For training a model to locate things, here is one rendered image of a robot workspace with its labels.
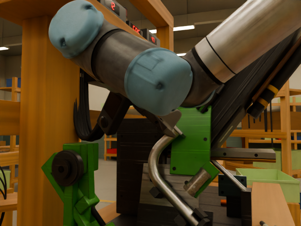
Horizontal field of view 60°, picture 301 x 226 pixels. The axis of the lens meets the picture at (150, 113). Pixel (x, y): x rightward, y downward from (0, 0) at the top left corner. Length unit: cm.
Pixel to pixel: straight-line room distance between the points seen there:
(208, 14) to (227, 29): 785
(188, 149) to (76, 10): 54
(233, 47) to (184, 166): 46
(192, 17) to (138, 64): 800
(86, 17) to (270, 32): 24
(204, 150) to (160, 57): 51
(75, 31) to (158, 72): 12
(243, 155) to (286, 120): 236
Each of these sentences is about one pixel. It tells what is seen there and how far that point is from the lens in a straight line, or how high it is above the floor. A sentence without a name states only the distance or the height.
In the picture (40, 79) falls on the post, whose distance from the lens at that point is 74.
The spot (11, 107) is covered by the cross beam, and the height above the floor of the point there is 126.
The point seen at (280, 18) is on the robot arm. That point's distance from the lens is 39.
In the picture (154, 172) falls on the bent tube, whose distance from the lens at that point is 76.
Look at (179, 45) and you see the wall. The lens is 1027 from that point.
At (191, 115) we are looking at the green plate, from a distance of 80.
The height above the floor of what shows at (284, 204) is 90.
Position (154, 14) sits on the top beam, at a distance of 158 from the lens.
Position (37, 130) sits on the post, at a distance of 74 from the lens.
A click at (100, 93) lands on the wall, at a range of 1097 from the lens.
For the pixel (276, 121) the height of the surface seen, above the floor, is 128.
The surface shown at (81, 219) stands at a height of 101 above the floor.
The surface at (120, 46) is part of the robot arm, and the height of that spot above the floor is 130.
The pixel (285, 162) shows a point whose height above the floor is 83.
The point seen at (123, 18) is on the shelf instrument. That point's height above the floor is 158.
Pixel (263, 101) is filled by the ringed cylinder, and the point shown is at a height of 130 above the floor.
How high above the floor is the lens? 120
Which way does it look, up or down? 3 degrees up
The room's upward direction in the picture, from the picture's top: straight up
